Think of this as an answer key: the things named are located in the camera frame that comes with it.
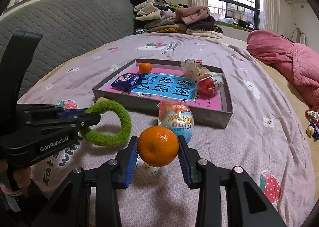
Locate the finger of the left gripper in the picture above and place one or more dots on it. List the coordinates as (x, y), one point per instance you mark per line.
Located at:
(84, 120)
(69, 113)

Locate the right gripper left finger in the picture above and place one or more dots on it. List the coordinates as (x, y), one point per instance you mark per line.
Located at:
(127, 159)

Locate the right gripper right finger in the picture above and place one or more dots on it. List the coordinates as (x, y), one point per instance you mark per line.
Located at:
(188, 158)

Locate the brown walnut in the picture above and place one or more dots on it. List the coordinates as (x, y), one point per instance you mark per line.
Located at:
(101, 99)

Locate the orange mandarin fruit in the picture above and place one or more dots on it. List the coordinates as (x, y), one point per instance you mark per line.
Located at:
(157, 146)

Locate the blue surprise egg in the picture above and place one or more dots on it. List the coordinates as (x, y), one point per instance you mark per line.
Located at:
(177, 117)

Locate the left human hand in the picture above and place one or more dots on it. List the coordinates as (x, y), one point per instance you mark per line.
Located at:
(21, 179)

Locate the grey shallow box tray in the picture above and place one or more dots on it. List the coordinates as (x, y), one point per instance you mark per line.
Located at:
(215, 119)

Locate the blue Oreo cookie packet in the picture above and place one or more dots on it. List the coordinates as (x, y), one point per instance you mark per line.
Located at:
(127, 82)

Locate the pink strawberry print bedsheet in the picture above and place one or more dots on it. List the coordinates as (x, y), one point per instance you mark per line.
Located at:
(264, 134)

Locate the red wrapped surprise egg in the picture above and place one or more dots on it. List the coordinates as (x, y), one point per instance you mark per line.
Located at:
(210, 83)

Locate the small orange mandarin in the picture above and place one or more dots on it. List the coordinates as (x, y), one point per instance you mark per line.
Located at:
(145, 68)

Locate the grey quilted headboard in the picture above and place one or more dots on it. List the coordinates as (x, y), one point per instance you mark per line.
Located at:
(69, 28)

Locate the beige plush toy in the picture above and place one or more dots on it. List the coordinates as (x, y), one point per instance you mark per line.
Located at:
(193, 69)

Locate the pile of folded clothes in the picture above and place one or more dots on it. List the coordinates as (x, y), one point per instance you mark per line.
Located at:
(161, 17)

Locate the pink quilted blanket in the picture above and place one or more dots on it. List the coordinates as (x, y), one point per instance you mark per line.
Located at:
(295, 61)

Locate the white right curtain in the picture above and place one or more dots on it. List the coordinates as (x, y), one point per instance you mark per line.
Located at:
(270, 15)

